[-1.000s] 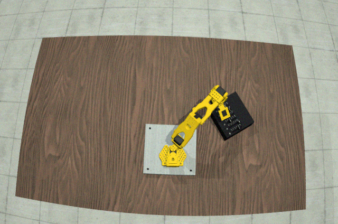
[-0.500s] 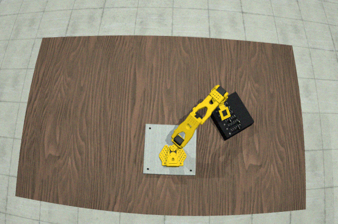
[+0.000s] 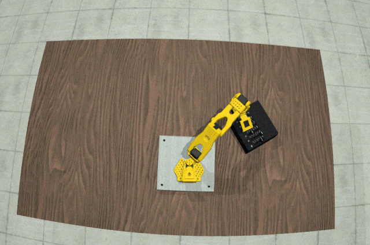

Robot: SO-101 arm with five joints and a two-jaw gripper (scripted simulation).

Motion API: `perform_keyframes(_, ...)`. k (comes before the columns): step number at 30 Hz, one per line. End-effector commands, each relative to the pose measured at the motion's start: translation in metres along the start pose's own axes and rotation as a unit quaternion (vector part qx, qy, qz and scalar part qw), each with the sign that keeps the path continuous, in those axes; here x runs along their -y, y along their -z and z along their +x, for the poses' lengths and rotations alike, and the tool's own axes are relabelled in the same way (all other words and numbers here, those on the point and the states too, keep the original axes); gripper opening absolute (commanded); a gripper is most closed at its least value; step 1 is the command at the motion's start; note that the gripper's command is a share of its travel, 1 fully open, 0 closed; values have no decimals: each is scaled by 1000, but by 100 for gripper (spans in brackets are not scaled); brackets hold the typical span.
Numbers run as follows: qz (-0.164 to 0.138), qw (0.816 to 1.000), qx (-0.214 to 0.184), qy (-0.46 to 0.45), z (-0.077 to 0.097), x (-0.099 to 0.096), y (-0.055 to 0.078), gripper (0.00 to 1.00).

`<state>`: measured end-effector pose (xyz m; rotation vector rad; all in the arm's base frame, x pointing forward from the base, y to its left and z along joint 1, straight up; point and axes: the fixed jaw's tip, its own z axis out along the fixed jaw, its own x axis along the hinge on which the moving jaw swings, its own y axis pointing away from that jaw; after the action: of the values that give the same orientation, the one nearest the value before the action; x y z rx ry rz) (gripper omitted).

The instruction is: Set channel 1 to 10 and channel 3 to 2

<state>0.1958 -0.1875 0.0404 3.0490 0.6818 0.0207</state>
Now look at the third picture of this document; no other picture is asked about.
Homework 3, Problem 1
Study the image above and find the black lighting desk panel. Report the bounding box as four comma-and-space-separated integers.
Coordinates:
230, 100, 278, 154

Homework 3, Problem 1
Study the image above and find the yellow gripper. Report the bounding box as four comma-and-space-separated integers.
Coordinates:
231, 106, 253, 132

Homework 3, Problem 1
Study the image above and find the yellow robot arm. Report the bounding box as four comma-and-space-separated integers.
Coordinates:
174, 93, 250, 181

